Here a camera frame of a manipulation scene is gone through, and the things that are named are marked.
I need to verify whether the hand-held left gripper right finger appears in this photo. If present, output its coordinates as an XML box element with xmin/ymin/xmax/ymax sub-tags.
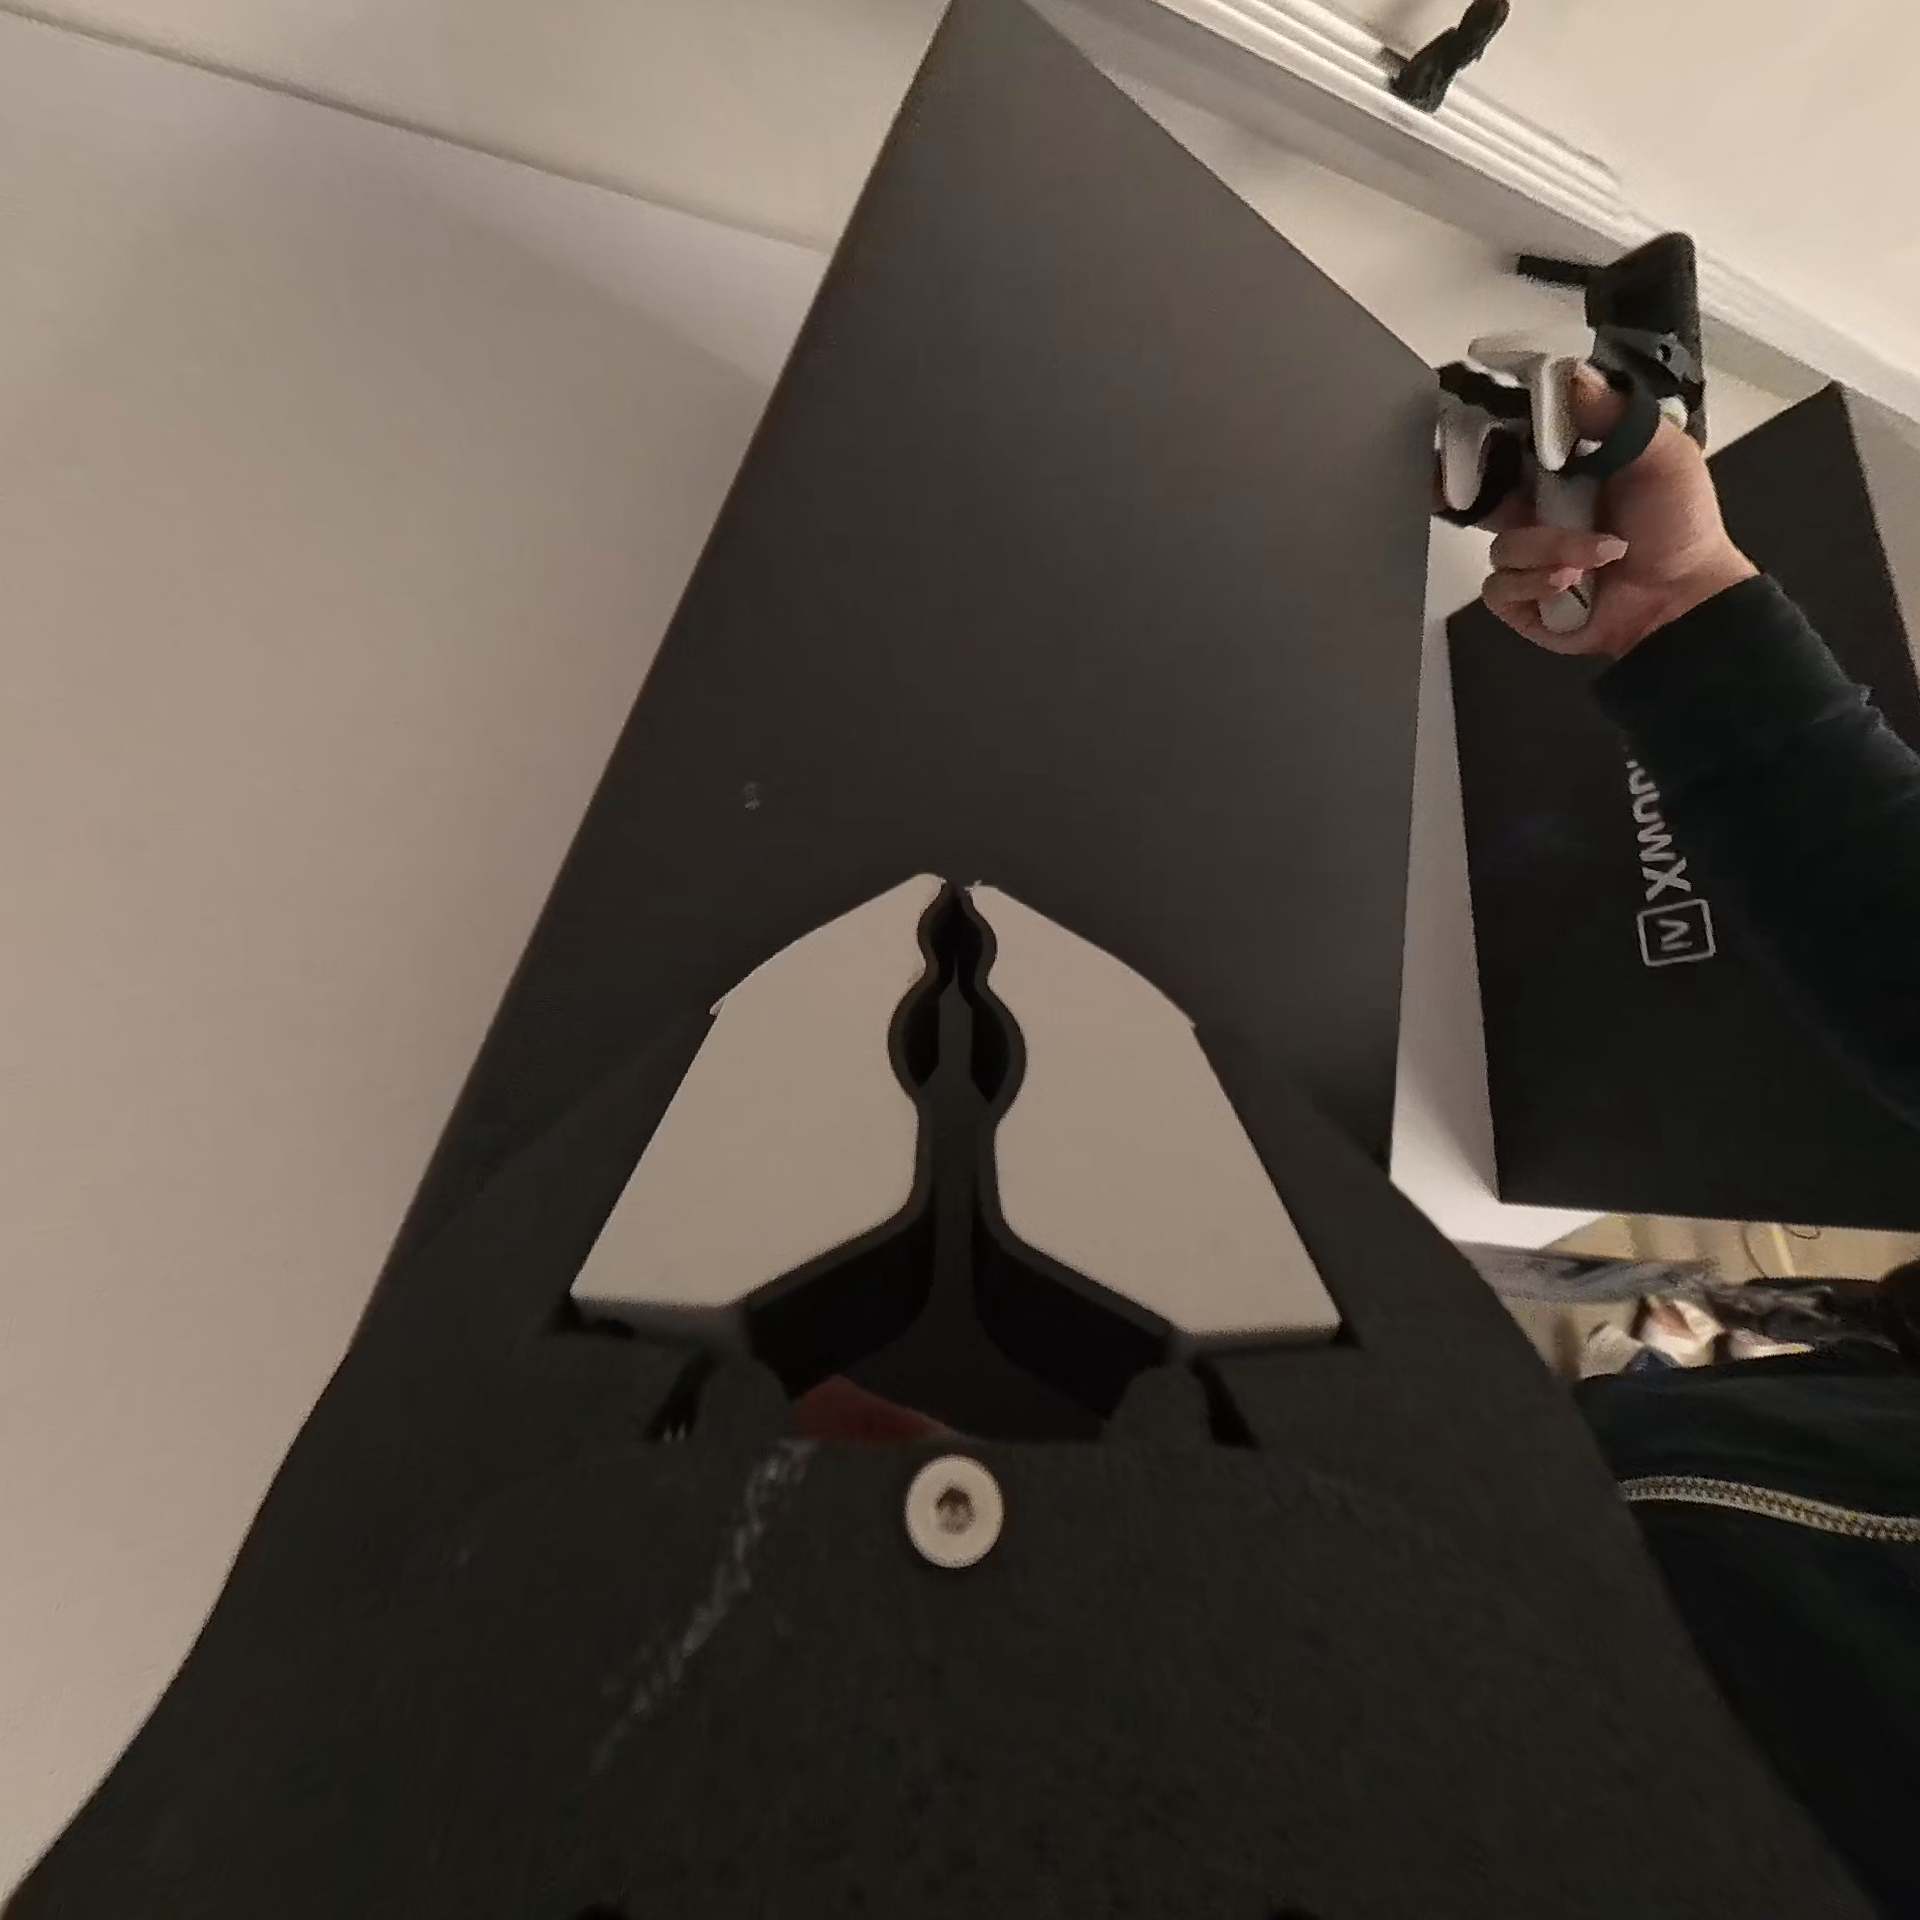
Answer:
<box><xmin>961</xmin><ymin>883</ymin><xmax>1347</xmax><ymax>1345</ymax></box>

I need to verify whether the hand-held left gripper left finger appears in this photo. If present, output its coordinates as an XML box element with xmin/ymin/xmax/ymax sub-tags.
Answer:
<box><xmin>568</xmin><ymin>873</ymin><xmax>951</xmax><ymax>1355</ymax></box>

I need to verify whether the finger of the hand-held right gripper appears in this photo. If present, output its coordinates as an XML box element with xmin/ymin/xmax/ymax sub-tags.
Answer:
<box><xmin>1431</xmin><ymin>398</ymin><xmax>1513</xmax><ymax>527</ymax></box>
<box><xmin>1442</xmin><ymin>337</ymin><xmax>1575</xmax><ymax>453</ymax></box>

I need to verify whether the plain black box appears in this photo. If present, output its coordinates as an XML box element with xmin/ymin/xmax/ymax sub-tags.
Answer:
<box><xmin>398</xmin><ymin>0</ymin><xmax>1434</xmax><ymax>1327</ymax></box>

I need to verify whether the person's right forearm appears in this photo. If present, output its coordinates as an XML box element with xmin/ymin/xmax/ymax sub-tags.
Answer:
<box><xmin>1586</xmin><ymin>569</ymin><xmax>1920</xmax><ymax>1235</ymax></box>

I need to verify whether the person's right hand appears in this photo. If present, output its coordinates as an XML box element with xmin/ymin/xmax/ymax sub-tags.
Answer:
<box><xmin>1482</xmin><ymin>367</ymin><xmax>1761</xmax><ymax>662</ymax></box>

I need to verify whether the white ridged moulding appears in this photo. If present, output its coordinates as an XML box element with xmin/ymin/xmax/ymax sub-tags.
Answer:
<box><xmin>1036</xmin><ymin>0</ymin><xmax>1920</xmax><ymax>395</ymax></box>

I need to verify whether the black box with white print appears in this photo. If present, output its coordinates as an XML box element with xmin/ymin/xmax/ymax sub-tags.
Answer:
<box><xmin>1444</xmin><ymin>381</ymin><xmax>1920</xmax><ymax>1235</ymax></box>

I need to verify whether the printed paper sheet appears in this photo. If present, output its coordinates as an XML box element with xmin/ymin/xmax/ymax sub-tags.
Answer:
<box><xmin>1476</xmin><ymin>1241</ymin><xmax>1715</xmax><ymax>1310</ymax></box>

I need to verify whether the person's dark jacket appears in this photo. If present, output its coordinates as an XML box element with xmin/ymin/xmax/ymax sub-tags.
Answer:
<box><xmin>1568</xmin><ymin>1259</ymin><xmax>1920</xmax><ymax>1920</ymax></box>

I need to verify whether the black wall hook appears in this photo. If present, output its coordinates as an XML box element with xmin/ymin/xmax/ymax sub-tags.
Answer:
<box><xmin>1388</xmin><ymin>0</ymin><xmax>1512</xmax><ymax>109</ymax></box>

